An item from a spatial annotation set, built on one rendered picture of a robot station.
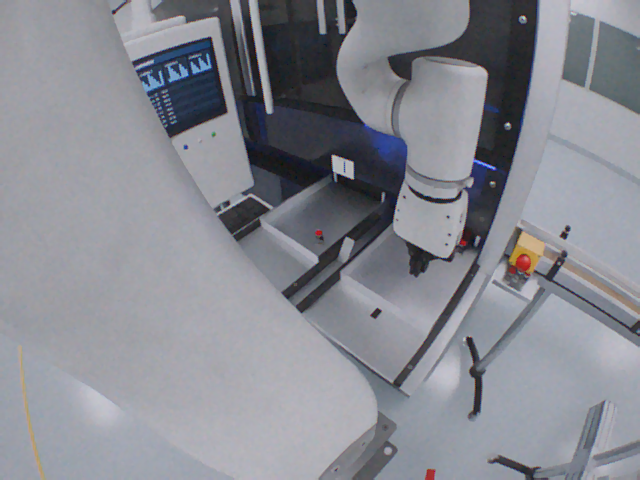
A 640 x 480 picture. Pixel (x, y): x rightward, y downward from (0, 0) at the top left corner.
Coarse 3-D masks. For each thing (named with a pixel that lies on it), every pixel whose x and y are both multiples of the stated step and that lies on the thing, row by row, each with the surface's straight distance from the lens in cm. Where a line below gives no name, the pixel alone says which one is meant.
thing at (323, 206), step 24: (312, 192) 103; (336, 192) 103; (264, 216) 92; (288, 216) 94; (312, 216) 93; (336, 216) 92; (360, 216) 92; (288, 240) 83; (312, 240) 84; (336, 240) 79
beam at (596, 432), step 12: (600, 408) 136; (612, 408) 137; (588, 420) 139; (600, 420) 131; (612, 420) 136; (588, 432) 134; (600, 432) 130; (588, 444) 130; (600, 444) 129; (576, 456) 132; (588, 456) 126; (576, 468) 128; (588, 468) 124
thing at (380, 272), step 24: (384, 240) 84; (360, 264) 77; (384, 264) 77; (408, 264) 78; (432, 264) 80; (456, 264) 82; (360, 288) 70; (384, 288) 72; (408, 288) 73; (432, 288) 74; (456, 288) 72; (408, 312) 65; (432, 312) 70
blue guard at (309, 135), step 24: (240, 120) 131; (264, 120) 114; (288, 120) 102; (312, 120) 93; (336, 120) 85; (288, 144) 107; (312, 144) 97; (336, 144) 89; (360, 144) 82; (384, 144) 77; (360, 168) 86; (384, 168) 80; (480, 168) 67; (480, 192) 70; (480, 216) 73
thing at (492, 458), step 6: (492, 456) 161; (498, 456) 155; (492, 462) 161; (498, 462) 156; (504, 462) 155; (510, 462) 155; (516, 462) 156; (516, 468) 156; (522, 468) 156; (528, 468) 157; (534, 468) 158; (528, 474) 158
